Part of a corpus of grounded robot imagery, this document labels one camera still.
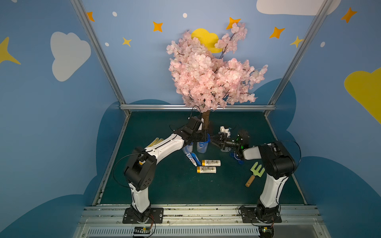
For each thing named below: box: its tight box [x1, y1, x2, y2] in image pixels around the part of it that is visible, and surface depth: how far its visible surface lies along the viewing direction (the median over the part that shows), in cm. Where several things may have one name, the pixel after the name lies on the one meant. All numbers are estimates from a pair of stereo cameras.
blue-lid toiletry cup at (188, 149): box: [182, 144, 193, 155], surface depth 98 cm
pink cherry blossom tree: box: [166, 22, 268, 130], surface depth 73 cm
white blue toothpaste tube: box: [186, 152, 198, 168], surface depth 97 cm
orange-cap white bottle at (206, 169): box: [196, 166, 217, 174], surface depth 90 cm
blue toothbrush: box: [190, 152, 202, 167], surface depth 97 cm
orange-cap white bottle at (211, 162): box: [201, 159, 221, 167], surface depth 93 cm
